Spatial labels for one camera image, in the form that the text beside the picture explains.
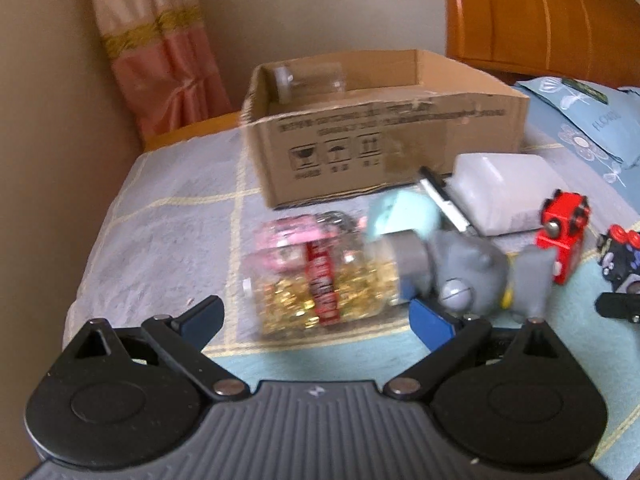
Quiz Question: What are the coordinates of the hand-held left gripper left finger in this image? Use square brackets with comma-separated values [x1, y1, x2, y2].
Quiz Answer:
[65, 295, 251, 402]

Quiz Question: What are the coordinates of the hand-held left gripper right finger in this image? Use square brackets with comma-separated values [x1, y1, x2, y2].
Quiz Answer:
[382, 300, 583, 403]

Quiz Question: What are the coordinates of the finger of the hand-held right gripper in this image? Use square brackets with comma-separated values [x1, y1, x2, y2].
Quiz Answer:
[594, 291, 640, 324]

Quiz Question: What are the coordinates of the black cube toy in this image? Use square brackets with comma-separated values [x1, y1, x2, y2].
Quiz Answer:
[597, 224, 640, 293]

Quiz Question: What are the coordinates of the grey rhino toy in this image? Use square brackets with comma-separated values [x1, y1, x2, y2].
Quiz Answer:
[427, 230, 558, 322]

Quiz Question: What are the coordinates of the red toy train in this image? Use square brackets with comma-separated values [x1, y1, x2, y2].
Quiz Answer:
[535, 189, 591, 285]

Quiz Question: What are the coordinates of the clear jar with red label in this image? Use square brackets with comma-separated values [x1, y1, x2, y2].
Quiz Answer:
[242, 232, 431, 333]

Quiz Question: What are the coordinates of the light blue round ball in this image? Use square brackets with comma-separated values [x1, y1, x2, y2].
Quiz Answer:
[365, 192, 443, 241]

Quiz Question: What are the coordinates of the translucent white plastic container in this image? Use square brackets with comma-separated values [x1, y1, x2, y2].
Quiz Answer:
[446, 152, 568, 237]

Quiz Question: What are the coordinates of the brown cardboard box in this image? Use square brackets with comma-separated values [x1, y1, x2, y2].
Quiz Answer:
[240, 50, 531, 209]

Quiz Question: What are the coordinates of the grey checked blanket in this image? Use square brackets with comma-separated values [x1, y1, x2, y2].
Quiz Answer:
[65, 120, 640, 461]

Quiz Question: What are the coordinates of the silver black flat bar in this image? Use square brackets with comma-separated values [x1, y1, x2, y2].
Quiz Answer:
[417, 166, 476, 235]

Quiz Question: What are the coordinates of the blue floral pillow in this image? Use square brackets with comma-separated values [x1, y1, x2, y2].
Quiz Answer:
[525, 105, 640, 201]
[515, 76, 640, 166]

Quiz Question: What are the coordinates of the clear plastic cup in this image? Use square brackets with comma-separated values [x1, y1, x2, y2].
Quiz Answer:
[274, 64, 347, 103]

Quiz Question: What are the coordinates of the pink curtain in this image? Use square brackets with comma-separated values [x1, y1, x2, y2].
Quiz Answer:
[84, 0, 233, 143]

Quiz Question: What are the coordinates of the wooden headboard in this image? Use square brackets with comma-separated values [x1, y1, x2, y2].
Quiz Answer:
[442, 0, 640, 88]

